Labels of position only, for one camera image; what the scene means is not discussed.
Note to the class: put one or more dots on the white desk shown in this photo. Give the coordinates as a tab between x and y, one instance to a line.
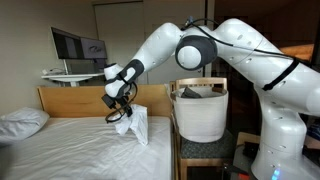
66	77

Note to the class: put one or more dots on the grey garment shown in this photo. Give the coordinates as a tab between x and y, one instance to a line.
190	93

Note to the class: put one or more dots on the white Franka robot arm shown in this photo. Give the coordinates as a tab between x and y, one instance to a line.
233	50

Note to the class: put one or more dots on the wide black monitor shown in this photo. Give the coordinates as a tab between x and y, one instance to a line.
76	46

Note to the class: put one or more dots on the white woven laundry basket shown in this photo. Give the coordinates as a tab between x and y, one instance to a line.
200	116

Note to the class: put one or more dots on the grey desktop box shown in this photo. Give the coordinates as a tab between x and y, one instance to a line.
78	66

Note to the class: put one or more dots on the white pillow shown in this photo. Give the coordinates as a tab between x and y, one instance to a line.
20	125

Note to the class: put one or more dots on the small wooden table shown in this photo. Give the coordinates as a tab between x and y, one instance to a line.
245	136

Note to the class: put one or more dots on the small black box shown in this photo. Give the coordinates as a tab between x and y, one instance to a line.
250	150

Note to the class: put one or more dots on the white shirt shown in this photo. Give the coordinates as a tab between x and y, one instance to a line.
138	123

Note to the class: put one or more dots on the white closet door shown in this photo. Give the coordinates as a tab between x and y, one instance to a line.
120	23

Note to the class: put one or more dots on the wooden chair green cushion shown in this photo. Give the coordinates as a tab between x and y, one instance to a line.
206	150

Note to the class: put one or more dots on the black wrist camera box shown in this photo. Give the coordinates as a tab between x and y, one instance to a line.
108	101

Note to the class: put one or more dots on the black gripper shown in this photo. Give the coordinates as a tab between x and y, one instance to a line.
122	103

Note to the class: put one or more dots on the bed with white sheet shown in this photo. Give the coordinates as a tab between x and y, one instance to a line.
66	150

